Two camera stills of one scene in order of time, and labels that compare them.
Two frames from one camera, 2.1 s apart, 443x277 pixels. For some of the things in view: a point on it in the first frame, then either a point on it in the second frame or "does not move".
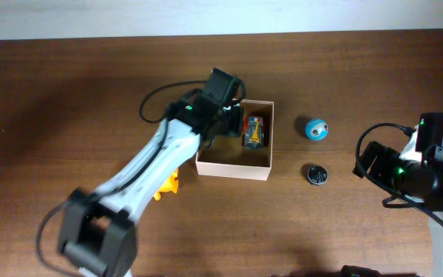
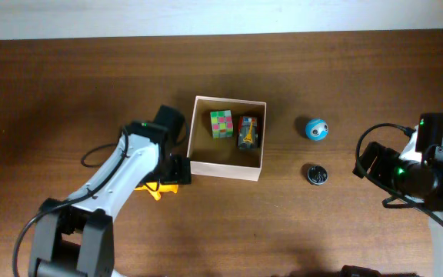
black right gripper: [372, 158] does not move
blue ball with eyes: [316, 129] does not move
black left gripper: [233, 121] → [179, 171]
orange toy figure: [171, 185] does not move
